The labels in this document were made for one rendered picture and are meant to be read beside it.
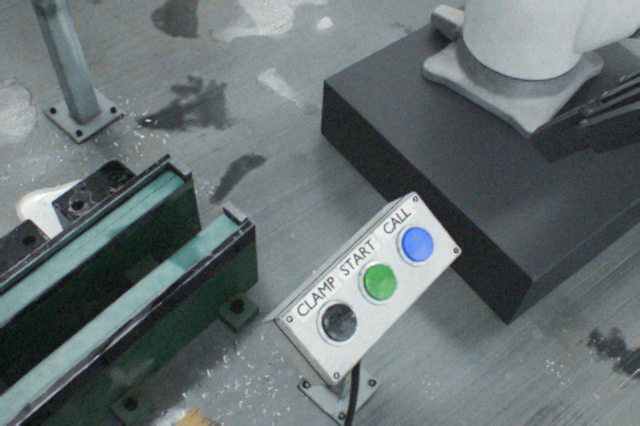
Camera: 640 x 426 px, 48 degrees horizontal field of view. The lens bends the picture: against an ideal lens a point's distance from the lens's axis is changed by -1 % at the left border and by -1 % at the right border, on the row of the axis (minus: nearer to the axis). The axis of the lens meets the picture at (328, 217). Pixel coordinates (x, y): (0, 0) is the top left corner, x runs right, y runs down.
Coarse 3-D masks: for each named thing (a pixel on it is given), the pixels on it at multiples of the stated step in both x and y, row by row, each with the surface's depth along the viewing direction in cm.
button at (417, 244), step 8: (408, 232) 62; (416, 232) 62; (424, 232) 62; (408, 240) 61; (416, 240) 62; (424, 240) 62; (432, 240) 62; (408, 248) 61; (416, 248) 61; (424, 248) 62; (432, 248) 62; (408, 256) 61; (416, 256) 61; (424, 256) 62
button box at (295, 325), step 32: (384, 224) 61; (416, 224) 63; (352, 256) 60; (384, 256) 61; (448, 256) 63; (320, 288) 58; (352, 288) 59; (416, 288) 61; (288, 320) 56; (320, 320) 57; (384, 320) 60; (288, 352) 60; (320, 352) 57; (352, 352) 58; (320, 384) 59
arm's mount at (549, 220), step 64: (384, 64) 97; (384, 128) 90; (448, 128) 91; (512, 128) 91; (384, 192) 97; (448, 192) 85; (512, 192) 85; (576, 192) 85; (512, 256) 80; (576, 256) 85; (512, 320) 87
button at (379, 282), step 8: (368, 272) 59; (376, 272) 59; (384, 272) 60; (392, 272) 60; (368, 280) 59; (376, 280) 59; (384, 280) 59; (392, 280) 60; (368, 288) 59; (376, 288) 59; (384, 288) 59; (392, 288) 60; (376, 296) 59; (384, 296) 59
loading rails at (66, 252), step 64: (128, 192) 81; (192, 192) 85; (64, 256) 77; (128, 256) 83; (192, 256) 78; (256, 256) 85; (0, 320) 72; (64, 320) 80; (128, 320) 72; (192, 320) 81; (0, 384) 76; (64, 384) 68; (128, 384) 78
